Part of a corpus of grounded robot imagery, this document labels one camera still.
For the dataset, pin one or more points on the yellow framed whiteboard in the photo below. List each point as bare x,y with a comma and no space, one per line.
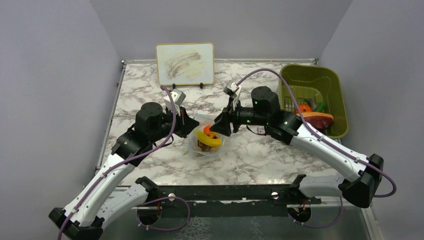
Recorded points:
185,64

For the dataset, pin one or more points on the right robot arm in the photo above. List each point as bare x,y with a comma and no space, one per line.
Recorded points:
359,175

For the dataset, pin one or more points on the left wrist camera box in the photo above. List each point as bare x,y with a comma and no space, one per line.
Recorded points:
178,98

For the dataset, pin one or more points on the yellow toy banana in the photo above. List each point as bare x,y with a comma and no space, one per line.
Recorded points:
213,142

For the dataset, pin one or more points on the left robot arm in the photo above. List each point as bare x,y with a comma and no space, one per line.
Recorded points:
87,216

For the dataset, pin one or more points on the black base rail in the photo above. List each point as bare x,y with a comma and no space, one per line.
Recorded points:
218,201

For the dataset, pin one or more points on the grey toy fish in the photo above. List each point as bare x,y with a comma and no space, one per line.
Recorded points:
311,102

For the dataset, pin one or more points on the olive green plastic bin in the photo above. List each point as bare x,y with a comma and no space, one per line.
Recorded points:
323,84

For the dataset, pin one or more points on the clear blue zip top bag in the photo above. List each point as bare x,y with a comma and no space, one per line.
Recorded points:
204,120

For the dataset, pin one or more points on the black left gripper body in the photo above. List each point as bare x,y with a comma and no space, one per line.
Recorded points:
179,122

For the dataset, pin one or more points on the red white small card box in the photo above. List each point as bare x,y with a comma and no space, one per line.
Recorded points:
261,130

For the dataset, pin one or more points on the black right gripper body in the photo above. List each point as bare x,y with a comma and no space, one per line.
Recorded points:
245,115

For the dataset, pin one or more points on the purple orange toy slice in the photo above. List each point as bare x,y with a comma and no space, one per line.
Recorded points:
319,120

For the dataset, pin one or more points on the green toy vegetable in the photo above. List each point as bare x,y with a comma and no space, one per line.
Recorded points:
320,107

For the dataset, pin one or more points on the orange toy tangerine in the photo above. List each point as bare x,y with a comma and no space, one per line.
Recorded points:
207,131

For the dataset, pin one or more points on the orange toy pumpkin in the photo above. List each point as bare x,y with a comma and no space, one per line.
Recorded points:
303,108

